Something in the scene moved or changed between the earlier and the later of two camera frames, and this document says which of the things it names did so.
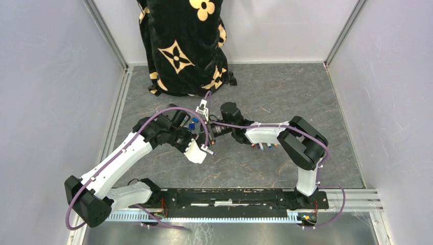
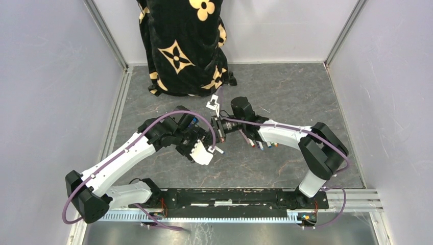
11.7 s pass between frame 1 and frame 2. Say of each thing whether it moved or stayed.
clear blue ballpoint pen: moved
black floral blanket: stayed
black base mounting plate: stayed
